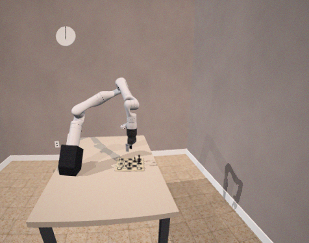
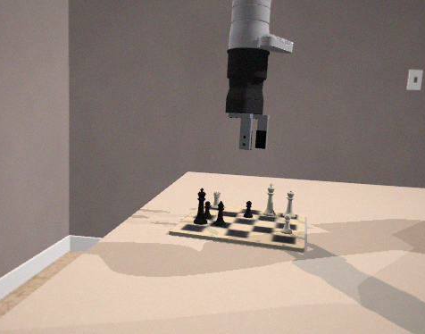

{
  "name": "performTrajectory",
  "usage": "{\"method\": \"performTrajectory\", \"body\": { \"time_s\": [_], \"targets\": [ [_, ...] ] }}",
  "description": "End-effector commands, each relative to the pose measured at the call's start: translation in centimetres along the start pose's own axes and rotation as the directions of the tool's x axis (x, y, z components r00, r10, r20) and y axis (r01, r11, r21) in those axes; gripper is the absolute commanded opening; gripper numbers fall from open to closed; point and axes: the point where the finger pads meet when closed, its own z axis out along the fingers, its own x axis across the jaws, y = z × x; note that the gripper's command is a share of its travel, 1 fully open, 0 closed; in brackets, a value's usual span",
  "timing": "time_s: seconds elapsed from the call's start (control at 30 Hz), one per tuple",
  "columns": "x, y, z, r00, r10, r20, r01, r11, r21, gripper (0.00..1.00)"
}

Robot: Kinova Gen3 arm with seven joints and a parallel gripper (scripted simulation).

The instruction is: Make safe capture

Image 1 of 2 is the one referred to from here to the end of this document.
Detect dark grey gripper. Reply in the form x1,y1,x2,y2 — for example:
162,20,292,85
121,122,137,152

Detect black and cream chessboard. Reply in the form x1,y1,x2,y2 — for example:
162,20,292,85
115,158,144,172

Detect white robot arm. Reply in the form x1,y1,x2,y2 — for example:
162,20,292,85
66,77,140,146

